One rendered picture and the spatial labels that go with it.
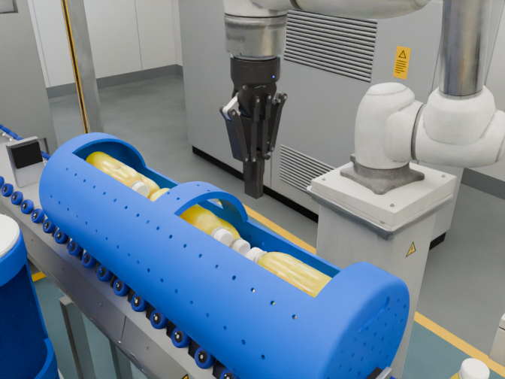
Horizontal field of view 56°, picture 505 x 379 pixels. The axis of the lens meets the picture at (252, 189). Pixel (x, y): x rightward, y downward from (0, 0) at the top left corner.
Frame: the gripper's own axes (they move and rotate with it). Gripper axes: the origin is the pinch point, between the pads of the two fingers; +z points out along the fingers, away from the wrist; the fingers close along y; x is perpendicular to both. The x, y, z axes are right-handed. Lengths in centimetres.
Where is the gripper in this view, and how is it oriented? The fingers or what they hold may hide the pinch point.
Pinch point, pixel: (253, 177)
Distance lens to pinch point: 80.7
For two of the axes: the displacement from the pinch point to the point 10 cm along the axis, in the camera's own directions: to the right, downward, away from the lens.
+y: -7.1, 3.3, -6.3
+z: -0.1, 8.8, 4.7
